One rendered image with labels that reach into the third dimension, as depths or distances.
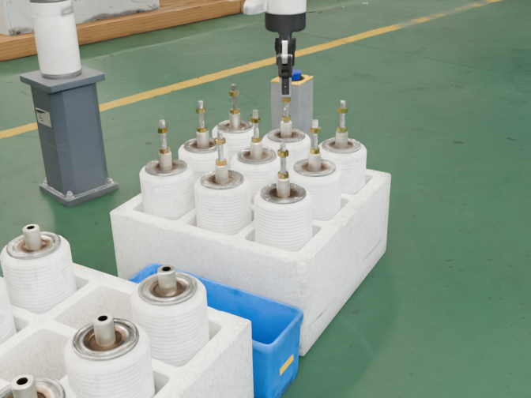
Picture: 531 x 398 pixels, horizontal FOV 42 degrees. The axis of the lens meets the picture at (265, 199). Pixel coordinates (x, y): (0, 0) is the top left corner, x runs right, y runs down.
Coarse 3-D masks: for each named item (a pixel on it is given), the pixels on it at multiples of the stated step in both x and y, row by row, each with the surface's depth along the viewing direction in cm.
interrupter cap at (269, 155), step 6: (246, 150) 129; (264, 150) 128; (270, 150) 128; (240, 156) 126; (246, 156) 126; (264, 156) 126; (270, 156) 126; (276, 156) 125; (246, 162) 123; (252, 162) 123; (258, 162) 123; (264, 162) 123; (270, 162) 124
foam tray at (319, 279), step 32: (384, 192) 134; (128, 224) 122; (160, 224) 118; (192, 224) 121; (320, 224) 117; (352, 224) 122; (384, 224) 139; (128, 256) 125; (160, 256) 121; (192, 256) 117; (224, 256) 113; (256, 256) 110; (288, 256) 108; (320, 256) 111; (352, 256) 125; (256, 288) 113; (288, 288) 109; (320, 288) 114; (352, 288) 129; (320, 320) 117
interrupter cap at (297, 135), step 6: (270, 132) 137; (276, 132) 137; (294, 132) 137; (300, 132) 137; (270, 138) 134; (276, 138) 134; (282, 138) 135; (288, 138) 135; (294, 138) 134; (300, 138) 133
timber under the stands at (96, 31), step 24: (168, 0) 371; (192, 0) 370; (216, 0) 369; (240, 0) 375; (96, 24) 318; (120, 24) 326; (144, 24) 336; (168, 24) 346; (0, 48) 289; (24, 48) 297
